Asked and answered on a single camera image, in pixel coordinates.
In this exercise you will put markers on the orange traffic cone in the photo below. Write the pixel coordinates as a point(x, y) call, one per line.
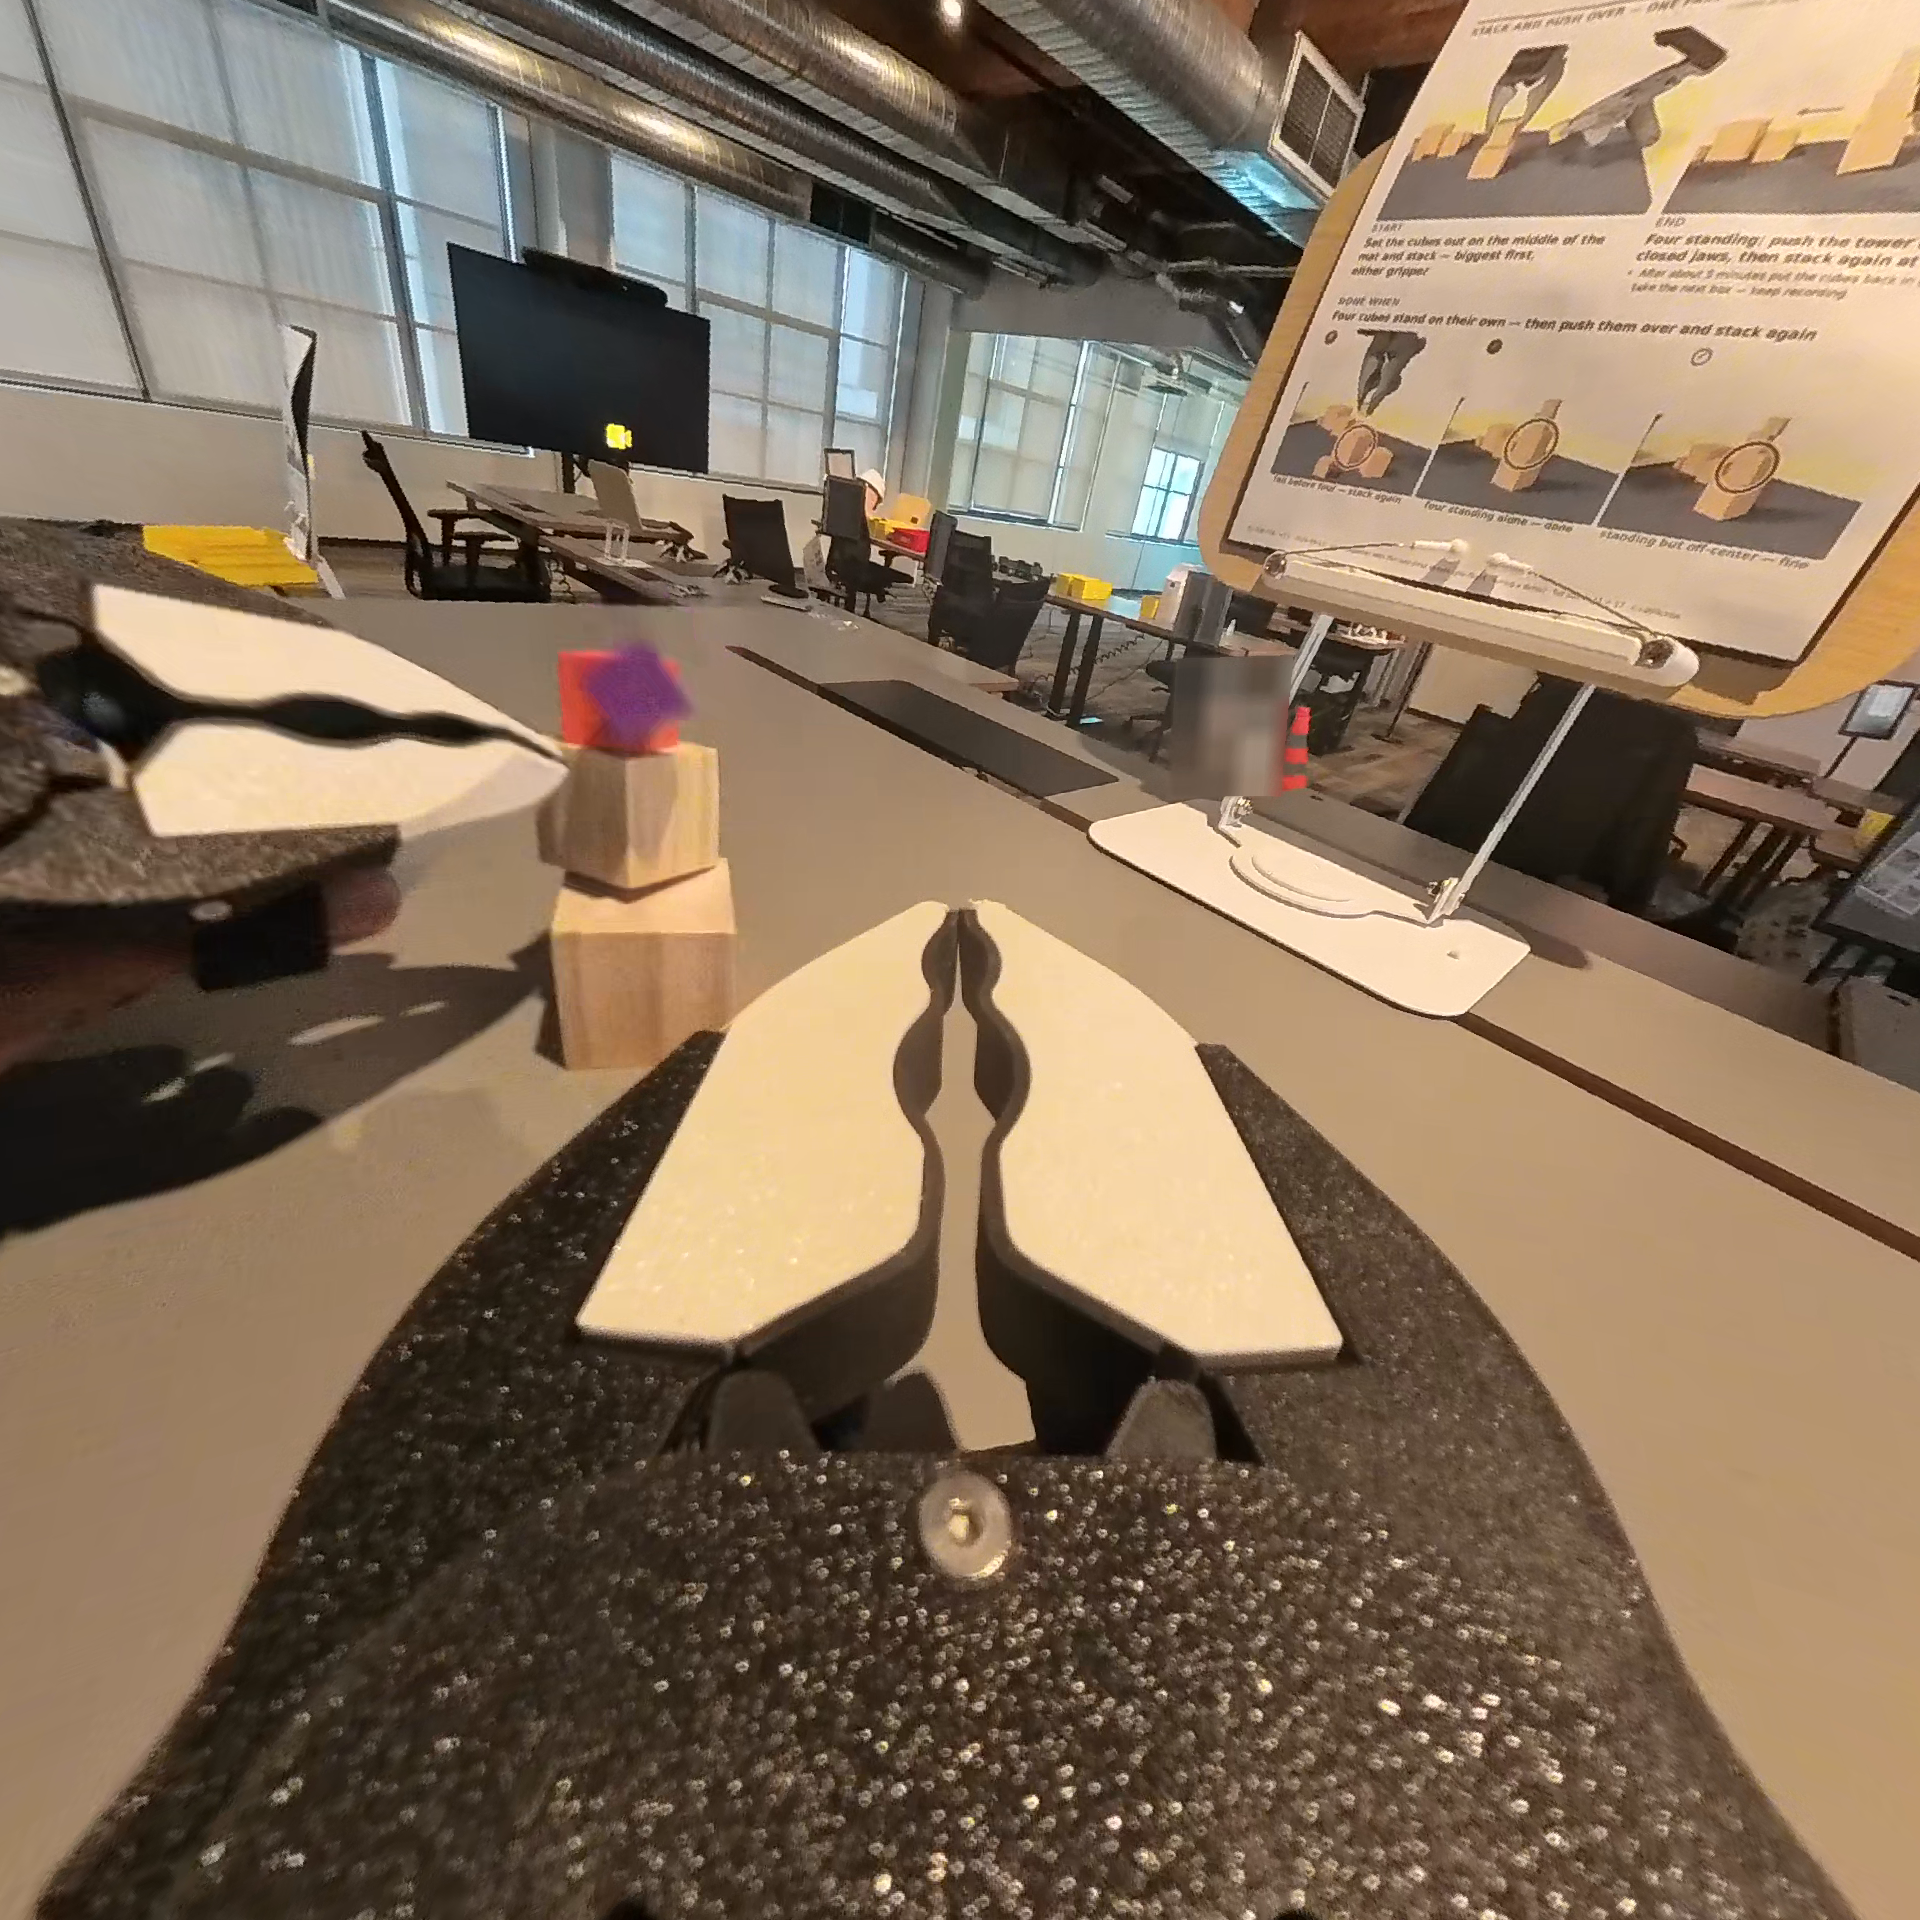
point(1299, 755)

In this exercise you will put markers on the tablet on pole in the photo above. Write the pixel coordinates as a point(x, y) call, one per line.
point(1883, 708)

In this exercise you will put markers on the wooden board with instruction sheet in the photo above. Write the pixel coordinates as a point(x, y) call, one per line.
point(1575, 297)

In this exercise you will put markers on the red wooden cube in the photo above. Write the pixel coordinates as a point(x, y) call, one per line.
point(579, 705)

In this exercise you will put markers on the black television screen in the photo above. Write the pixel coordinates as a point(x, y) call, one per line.
point(579, 363)

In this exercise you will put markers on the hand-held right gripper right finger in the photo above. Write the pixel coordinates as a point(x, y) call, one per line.
point(1140, 1184)

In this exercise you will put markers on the black office chair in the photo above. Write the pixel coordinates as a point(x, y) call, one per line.
point(851, 526)
point(981, 598)
point(429, 553)
point(755, 530)

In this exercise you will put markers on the large plain wooden cube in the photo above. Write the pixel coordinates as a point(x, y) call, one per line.
point(646, 975)

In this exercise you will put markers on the medium plain wooden cube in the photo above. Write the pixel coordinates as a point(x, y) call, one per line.
point(630, 818)

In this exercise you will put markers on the clear laptop stand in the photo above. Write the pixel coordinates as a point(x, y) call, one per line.
point(619, 494)

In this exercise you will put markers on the small yellow bin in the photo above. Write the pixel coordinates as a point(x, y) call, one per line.
point(901, 526)
point(1081, 587)

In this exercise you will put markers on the person's left hand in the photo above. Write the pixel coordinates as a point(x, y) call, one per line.
point(368, 909)

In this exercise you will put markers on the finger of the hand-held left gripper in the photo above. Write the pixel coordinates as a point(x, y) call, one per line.
point(298, 786)
point(243, 650)

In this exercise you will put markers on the office chair with dark jacket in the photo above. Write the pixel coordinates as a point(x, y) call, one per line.
point(1559, 809)

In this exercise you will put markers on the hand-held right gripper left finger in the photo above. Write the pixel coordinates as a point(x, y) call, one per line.
point(783, 1169)

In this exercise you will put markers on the flat yellow tray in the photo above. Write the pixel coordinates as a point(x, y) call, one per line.
point(225, 553)

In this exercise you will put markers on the purple wooden cube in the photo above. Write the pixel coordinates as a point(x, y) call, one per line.
point(635, 696)

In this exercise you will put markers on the printed paper sign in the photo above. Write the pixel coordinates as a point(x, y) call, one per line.
point(298, 450)

